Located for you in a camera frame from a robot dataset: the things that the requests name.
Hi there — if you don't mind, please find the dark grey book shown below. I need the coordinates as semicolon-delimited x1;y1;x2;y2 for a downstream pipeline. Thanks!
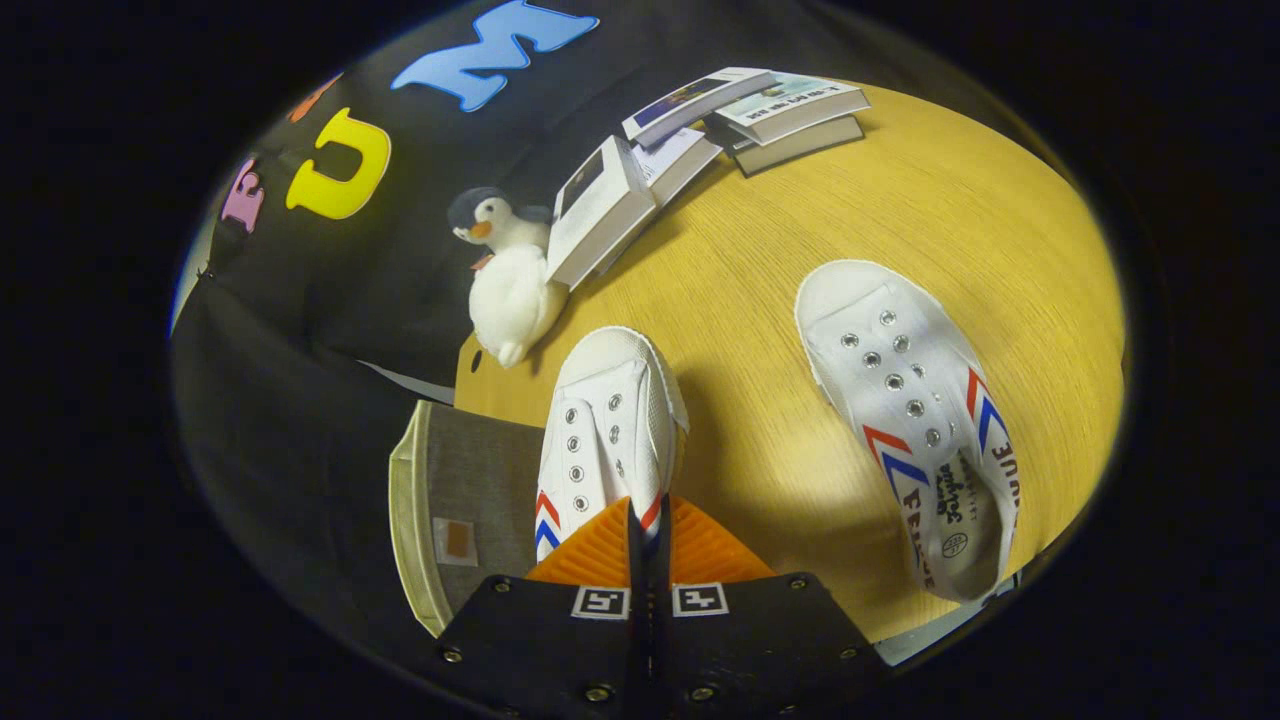
730;113;864;178

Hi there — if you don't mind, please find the beige grey fabric storage box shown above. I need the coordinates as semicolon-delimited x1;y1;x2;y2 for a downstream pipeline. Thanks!
388;400;549;638

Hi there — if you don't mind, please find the white plush toy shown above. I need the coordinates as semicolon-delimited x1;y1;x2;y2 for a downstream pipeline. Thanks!
468;245;569;369

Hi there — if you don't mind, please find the book with blue picture cover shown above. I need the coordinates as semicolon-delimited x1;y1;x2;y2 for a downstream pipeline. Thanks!
622;67;779;148

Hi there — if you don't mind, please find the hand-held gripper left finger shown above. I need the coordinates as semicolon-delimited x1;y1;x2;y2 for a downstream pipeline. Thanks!
437;497;651;720

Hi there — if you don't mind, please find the black backdrop cloth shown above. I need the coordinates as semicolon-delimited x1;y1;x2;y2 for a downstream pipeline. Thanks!
170;0;1051;681

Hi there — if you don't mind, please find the white canvas shoe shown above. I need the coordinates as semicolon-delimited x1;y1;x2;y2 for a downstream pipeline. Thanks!
535;327;691;563
795;260;1021;604

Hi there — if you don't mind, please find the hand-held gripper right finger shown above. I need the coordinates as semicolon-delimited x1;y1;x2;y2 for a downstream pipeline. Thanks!
652;495;888;720

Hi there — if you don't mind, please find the book with pale teal cover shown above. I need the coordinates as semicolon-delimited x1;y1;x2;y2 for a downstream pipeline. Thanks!
713;72;871;146

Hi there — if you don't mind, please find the plain white book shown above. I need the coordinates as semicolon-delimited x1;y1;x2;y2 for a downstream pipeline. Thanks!
600;127;723;273

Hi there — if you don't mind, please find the penguin plush toy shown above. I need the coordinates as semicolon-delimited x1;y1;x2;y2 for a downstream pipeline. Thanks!
447;187;554;271

